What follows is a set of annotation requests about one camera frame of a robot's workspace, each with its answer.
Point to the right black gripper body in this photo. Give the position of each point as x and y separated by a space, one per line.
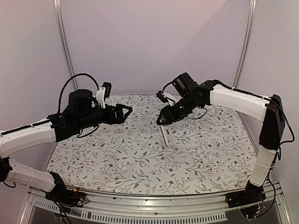
171 112

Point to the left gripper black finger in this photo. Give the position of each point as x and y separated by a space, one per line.
121 116
123 109

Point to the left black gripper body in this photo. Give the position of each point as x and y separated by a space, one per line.
112 120

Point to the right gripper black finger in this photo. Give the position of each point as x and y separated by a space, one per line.
164 120
165 113

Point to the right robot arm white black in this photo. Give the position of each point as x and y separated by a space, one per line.
268 110

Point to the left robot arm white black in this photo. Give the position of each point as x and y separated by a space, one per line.
84 110

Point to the floral patterned table mat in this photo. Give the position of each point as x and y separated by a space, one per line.
210 152

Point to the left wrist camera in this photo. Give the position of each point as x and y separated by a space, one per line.
102 93

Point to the aluminium front rail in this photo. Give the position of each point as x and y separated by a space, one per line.
112 208

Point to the left aluminium frame post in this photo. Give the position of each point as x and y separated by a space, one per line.
62 36

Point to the aluminium frame post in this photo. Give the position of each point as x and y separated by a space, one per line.
246 41
62 36

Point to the right aluminium frame post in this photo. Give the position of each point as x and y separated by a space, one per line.
246 41

